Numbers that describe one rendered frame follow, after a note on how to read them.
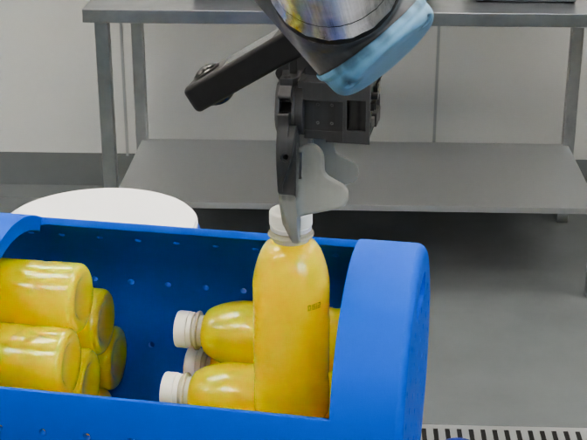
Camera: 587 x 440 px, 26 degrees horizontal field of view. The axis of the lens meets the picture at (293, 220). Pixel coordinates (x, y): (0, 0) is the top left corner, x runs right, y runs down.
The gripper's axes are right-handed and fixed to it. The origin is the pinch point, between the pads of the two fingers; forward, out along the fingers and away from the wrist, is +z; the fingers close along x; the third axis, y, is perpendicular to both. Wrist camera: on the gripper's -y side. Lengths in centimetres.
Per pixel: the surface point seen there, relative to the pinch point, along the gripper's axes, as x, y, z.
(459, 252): 294, 1, 129
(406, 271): 2.4, 10.1, 5.3
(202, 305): 18.9, -13.8, 18.8
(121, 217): 56, -36, 25
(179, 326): 9.2, -13.7, 16.7
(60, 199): 62, -47, 25
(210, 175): 275, -80, 100
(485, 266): 284, 10, 129
